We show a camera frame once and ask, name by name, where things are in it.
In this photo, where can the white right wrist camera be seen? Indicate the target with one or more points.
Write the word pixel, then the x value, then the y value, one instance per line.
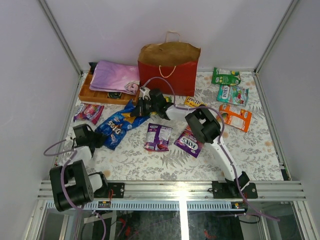
pixel 144 92

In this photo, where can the wooden compartment tray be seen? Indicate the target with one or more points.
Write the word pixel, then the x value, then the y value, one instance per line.
pixel 101 97

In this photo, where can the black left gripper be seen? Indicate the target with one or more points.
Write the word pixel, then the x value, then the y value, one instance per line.
pixel 99 139

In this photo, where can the yellow M&M's packet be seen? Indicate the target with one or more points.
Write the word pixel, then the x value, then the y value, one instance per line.
pixel 192 102

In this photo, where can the purple white candy bag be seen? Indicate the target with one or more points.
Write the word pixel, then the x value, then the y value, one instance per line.
pixel 157 138

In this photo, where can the teal Fox's candy bag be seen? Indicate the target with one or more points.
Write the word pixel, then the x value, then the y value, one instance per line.
pixel 234 95

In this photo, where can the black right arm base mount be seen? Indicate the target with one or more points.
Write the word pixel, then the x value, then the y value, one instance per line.
pixel 229 189

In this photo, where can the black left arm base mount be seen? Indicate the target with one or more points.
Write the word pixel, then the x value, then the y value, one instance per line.
pixel 112 190

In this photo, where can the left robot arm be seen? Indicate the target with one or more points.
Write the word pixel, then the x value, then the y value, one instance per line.
pixel 72 186

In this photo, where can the yellow green Fox's candy bag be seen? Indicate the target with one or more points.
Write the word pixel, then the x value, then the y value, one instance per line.
pixel 168 99

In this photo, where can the orange snack packet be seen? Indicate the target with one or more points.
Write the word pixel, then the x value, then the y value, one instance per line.
pixel 236 117

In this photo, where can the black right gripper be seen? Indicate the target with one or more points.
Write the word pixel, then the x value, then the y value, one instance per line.
pixel 140 110

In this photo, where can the blue Oreo snack bag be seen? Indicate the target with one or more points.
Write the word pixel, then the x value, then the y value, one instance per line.
pixel 118 124

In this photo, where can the red paper bag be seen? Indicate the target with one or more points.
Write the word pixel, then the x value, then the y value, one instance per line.
pixel 170 66

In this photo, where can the dark patterned cloth at back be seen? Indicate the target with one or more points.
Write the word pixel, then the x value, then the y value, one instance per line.
pixel 92 66

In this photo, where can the dark rolled patterned cloth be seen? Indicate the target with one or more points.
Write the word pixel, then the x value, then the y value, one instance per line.
pixel 114 95

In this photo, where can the purple Fox's berries bag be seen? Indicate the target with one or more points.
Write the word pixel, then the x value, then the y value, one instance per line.
pixel 188 142

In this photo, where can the pink purple Fox's candy bag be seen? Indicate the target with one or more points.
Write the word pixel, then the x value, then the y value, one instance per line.
pixel 90 112

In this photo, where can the green candy packet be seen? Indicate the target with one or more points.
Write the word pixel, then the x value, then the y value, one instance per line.
pixel 225 77

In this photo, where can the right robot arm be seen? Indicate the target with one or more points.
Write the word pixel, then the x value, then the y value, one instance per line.
pixel 204 126

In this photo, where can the aluminium front rail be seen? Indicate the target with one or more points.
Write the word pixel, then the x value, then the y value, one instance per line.
pixel 270 191

